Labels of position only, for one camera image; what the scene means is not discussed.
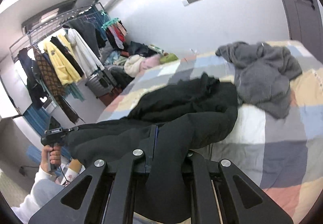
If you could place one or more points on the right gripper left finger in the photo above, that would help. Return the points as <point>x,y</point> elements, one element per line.
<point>104,192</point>

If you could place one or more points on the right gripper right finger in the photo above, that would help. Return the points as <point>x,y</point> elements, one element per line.
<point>222,193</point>

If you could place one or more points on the black padded coat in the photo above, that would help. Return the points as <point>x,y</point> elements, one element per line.
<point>189,115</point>

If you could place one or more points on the white sleeve left forearm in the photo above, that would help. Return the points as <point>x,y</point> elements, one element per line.
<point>43,190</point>

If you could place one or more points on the metal clothes rack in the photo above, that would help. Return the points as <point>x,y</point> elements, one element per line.
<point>48,27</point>

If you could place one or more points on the dark clothes pile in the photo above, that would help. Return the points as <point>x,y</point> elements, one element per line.
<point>136,48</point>

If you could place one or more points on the person left hand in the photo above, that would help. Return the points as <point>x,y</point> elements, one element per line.
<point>50,156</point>

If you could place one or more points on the teal hanging scarf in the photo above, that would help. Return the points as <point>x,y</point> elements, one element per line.
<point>73,90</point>

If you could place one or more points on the brown plaid hanging garment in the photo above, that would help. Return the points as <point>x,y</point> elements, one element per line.
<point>44,74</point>

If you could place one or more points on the yellow hanging robe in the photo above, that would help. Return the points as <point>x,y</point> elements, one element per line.
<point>62,59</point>

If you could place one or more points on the silver suitcase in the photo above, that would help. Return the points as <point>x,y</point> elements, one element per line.
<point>101,83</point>

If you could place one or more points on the white hanging garment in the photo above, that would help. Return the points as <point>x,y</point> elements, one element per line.
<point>85,57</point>

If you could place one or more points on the patchwork bed quilt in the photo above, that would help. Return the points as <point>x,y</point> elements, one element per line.
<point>282,156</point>

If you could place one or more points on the cream fluffy garment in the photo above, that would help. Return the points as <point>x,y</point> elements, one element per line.
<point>132,65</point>

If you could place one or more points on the black hanging garment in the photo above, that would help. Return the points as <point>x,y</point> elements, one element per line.
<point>87,32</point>

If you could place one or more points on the pink fluffy garment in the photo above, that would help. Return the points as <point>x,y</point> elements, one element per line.
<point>150,62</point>

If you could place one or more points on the teal clip hanger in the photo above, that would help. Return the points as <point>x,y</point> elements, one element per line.
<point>109,23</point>

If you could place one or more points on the grey fleece jacket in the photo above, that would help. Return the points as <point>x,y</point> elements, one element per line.
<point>262,75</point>

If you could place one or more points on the green box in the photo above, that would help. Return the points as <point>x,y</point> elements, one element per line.
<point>168,58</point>

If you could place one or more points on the dark grey door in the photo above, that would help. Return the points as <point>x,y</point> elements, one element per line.
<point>304,23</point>

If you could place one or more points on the black door handle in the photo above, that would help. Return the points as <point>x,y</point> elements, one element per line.
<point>309,3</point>

